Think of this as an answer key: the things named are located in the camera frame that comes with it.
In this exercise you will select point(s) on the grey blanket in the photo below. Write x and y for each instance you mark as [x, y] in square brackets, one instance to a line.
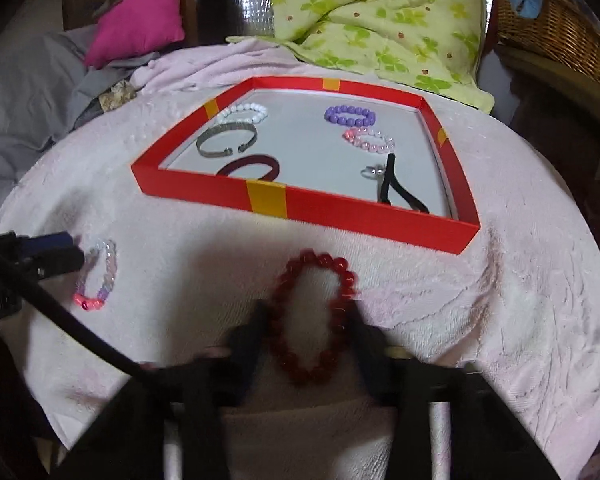
[30, 100]

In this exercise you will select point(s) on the red shallow box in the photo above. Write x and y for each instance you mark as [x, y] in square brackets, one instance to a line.
[305, 160]

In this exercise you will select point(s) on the wooden table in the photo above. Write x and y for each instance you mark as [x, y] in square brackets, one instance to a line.
[535, 69]

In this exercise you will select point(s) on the wicker basket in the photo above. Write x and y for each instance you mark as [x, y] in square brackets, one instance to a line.
[570, 40]

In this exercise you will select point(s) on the green floral quilt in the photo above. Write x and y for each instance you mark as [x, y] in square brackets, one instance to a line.
[380, 20]

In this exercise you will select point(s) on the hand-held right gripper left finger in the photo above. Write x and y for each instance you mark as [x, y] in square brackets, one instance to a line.
[252, 350]

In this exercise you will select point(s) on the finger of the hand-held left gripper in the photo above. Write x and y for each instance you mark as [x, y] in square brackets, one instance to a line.
[55, 260]

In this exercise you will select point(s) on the silver metal bangle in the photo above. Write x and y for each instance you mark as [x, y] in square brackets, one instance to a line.
[205, 143]

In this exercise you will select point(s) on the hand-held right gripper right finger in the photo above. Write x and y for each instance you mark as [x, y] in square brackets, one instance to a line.
[370, 365]

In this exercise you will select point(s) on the small patterned cloth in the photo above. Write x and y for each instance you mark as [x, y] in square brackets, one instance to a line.
[117, 95]

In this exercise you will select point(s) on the maroon bangle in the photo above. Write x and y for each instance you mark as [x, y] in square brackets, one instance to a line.
[250, 161]

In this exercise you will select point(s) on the magenta pillow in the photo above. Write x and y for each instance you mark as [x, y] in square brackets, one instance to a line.
[135, 20]

